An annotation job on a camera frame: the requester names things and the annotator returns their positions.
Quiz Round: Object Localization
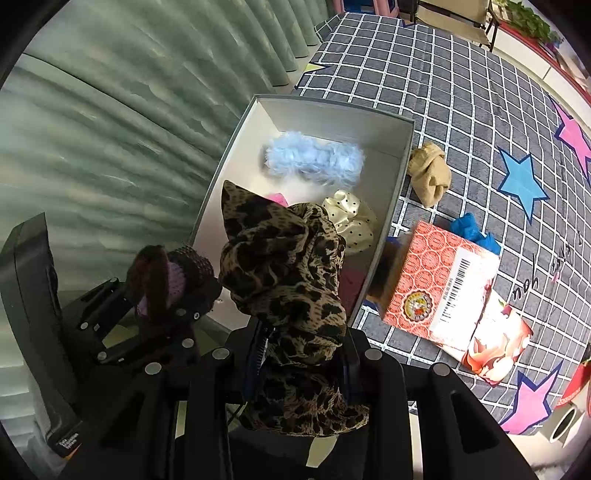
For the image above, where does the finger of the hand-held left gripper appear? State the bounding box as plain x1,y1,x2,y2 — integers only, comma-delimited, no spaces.
81,276,140,329
90,276,223,370

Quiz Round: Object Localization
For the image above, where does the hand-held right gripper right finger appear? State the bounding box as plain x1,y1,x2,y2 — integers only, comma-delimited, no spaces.
338,332,539,480

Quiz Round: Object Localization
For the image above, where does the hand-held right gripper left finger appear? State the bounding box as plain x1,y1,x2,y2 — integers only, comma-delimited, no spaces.
60,323,269,480

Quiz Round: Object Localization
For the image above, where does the brown scrunchie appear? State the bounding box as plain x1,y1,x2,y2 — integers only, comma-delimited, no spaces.
127,244,218,324

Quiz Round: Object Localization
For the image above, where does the leopard print scrunchie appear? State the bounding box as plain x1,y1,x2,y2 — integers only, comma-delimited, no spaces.
218,180,371,437

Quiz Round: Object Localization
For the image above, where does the light blue fluffy scrunchie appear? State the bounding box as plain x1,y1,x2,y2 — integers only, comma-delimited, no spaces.
262,130,368,188

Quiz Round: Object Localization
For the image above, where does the grey white storage box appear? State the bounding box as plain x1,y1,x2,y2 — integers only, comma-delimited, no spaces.
189,93,416,328

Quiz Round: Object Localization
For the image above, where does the red patterned carton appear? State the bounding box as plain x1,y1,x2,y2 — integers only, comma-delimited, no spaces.
369,220,534,386

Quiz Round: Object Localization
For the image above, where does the cream polka dot scrunchie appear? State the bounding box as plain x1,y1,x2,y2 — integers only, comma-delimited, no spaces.
322,189,377,257

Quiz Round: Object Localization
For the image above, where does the green curtain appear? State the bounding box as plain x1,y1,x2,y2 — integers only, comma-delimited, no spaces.
0,0,333,416

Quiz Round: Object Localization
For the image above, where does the beige scrunchie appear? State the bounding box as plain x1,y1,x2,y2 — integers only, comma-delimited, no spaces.
407,143,452,208

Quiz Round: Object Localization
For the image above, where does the white cylinder bin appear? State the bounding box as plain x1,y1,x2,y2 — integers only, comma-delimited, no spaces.
547,401,583,446

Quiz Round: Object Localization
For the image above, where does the red round tray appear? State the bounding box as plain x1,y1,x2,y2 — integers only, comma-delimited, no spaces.
554,355,591,409

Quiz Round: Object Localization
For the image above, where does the grey checked star blanket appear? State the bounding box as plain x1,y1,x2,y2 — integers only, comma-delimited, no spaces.
291,11,591,437

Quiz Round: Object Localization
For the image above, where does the white table with red edge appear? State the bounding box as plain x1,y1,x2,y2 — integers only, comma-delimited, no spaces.
489,18,591,102

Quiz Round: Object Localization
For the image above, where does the folding chair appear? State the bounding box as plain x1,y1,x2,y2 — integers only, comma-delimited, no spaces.
406,0,502,51

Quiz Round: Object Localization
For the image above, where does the green potted plant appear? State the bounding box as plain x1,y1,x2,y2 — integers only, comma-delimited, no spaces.
501,0,564,44

